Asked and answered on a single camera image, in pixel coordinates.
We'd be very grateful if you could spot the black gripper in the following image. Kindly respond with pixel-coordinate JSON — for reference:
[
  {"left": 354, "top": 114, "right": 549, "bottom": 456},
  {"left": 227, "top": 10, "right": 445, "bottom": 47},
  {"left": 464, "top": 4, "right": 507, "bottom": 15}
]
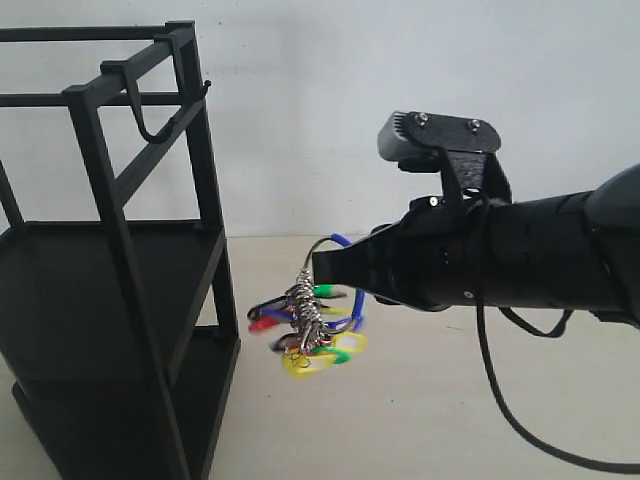
[{"left": 311, "top": 194, "right": 491, "bottom": 311}]

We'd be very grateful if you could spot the bunch of colourful key tags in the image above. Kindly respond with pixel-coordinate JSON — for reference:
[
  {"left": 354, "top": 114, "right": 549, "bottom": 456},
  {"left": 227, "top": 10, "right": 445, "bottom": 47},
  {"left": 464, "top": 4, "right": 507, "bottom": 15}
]
[{"left": 246, "top": 233, "right": 368, "bottom": 379}]

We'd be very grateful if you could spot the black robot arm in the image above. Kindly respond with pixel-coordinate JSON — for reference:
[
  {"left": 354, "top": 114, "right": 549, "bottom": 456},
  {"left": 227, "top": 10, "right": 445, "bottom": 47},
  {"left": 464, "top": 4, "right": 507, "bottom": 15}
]
[{"left": 312, "top": 166, "right": 639, "bottom": 325}]

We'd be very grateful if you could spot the black rear rack hook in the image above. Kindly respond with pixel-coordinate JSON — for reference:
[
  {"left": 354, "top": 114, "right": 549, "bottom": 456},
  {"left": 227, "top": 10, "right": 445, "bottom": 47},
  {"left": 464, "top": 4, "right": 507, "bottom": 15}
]
[{"left": 153, "top": 28, "right": 211, "bottom": 102}]

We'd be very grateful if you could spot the black rack hook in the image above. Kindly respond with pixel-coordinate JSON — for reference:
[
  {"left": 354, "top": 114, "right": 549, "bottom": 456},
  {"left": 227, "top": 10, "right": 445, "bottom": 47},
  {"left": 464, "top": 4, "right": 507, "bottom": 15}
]
[
  {"left": 153, "top": 28, "right": 211, "bottom": 102},
  {"left": 100, "top": 60, "right": 176, "bottom": 144}
]

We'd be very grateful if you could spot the black metal shelf rack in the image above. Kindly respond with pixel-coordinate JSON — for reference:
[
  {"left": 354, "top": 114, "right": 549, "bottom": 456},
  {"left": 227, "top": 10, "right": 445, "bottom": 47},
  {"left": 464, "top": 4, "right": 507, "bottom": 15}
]
[{"left": 1, "top": 21, "right": 241, "bottom": 479}]

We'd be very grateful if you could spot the black front rack hook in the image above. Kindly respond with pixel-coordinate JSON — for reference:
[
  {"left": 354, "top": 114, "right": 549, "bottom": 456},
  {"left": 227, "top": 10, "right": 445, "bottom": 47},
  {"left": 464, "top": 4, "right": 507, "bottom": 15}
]
[{"left": 100, "top": 60, "right": 176, "bottom": 144}]

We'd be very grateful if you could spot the black cable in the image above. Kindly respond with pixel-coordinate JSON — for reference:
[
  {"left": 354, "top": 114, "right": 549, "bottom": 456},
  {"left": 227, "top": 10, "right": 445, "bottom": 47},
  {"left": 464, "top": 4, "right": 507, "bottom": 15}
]
[{"left": 464, "top": 192, "right": 640, "bottom": 476}]

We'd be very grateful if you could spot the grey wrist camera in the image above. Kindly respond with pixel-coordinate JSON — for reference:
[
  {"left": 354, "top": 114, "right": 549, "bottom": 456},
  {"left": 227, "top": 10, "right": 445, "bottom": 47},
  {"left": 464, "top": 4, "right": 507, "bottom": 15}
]
[{"left": 377, "top": 110, "right": 502, "bottom": 164}]

